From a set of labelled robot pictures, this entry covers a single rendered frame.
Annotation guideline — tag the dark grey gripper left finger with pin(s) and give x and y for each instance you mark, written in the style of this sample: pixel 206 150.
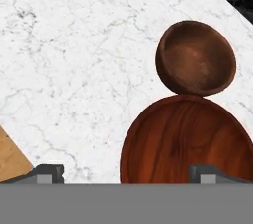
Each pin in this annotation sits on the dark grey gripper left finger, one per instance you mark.
pixel 49 171

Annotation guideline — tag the small dark wooden bowl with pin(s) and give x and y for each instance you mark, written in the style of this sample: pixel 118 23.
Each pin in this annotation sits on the small dark wooden bowl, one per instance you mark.
pixel 196 58

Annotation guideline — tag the large reddish wooden bowl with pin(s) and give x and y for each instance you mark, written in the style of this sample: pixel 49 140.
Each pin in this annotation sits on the large reddish wooden bowl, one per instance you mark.
pixel 184 142

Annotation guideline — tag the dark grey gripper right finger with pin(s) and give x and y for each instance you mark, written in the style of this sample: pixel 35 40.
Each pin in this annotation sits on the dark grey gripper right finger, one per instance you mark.
pixel 204 171

